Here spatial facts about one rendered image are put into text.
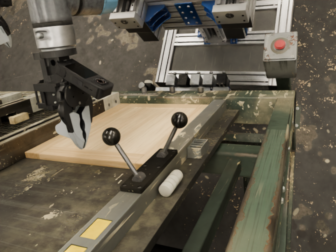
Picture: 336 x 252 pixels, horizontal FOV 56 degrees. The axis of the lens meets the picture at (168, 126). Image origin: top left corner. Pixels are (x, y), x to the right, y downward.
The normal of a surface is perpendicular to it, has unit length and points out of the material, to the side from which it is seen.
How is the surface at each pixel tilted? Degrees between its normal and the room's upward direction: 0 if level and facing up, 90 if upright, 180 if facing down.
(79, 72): 58
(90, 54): 0
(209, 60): 0
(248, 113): 34
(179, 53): 0
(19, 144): 90
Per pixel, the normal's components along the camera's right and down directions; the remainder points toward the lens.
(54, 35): 0.30, 0.27
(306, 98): -0.37, -0.26
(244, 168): -0.39, 0.32
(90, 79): 0.34, -0.79
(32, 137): 0.92, 0.04
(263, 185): -0.09, -0.95
